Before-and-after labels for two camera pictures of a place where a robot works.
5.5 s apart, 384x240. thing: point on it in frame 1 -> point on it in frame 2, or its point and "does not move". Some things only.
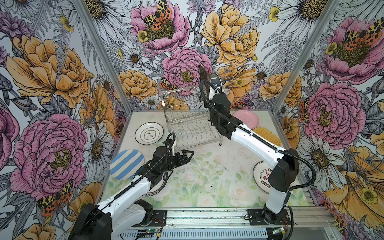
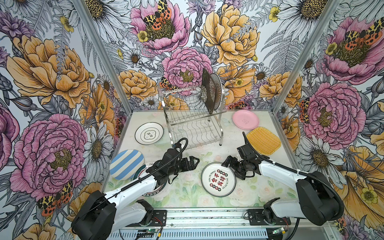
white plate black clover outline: x=148 y=133 does not move
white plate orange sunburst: x=215 y=78 does not move
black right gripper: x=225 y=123 -> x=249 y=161
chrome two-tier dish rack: x=188 y=116 does not move
